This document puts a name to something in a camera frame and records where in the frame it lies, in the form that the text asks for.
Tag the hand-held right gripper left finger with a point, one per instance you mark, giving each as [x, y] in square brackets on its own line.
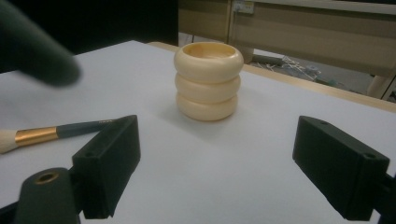
[106, 165]

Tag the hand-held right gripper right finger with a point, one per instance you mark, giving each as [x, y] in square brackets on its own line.
[339, 168]

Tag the makeup brush with gold ferrule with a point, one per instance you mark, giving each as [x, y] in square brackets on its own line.
[37, 136]

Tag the cream ribbed holder cup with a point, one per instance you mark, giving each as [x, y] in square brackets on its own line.
[208, 84]

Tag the beige wooden desk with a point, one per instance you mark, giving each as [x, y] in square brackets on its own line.
[311, 34]

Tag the white wall socket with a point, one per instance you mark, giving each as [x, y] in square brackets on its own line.
[243, 6]

